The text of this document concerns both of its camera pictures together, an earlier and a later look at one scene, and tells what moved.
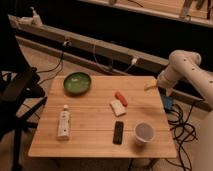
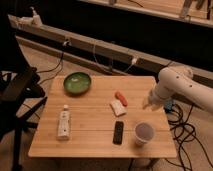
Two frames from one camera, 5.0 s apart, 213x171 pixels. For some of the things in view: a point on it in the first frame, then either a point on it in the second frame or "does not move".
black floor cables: [183, 133] does not move
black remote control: [118, 133] does not move
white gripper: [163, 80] to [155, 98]
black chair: [21, 90] does not move
